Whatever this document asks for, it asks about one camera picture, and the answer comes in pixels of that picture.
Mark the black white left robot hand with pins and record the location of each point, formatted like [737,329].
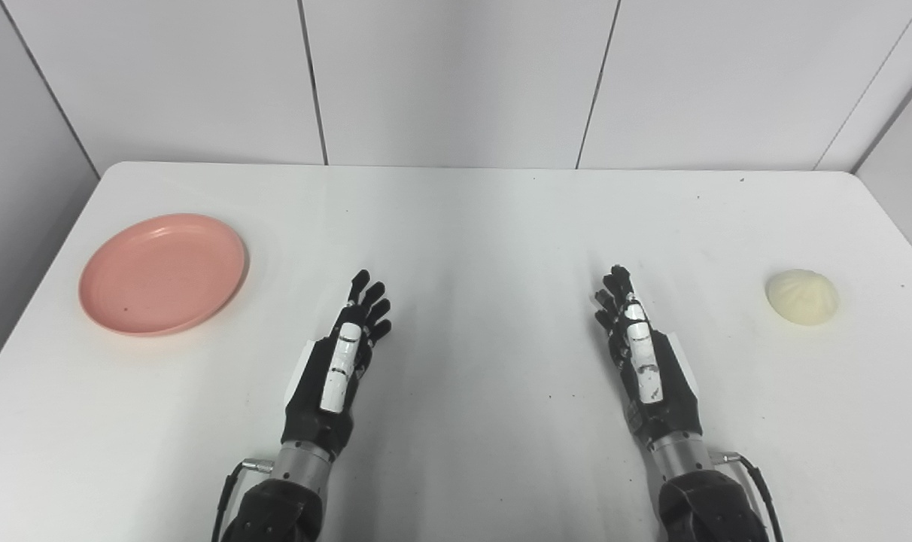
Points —
[334,380]

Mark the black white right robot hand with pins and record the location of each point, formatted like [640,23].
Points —
[648,369]

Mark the white steamed bun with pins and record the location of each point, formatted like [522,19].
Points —
[802,297]

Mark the pink round plate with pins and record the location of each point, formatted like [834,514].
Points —
[162,275]

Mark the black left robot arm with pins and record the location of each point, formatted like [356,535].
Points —
[275,512]

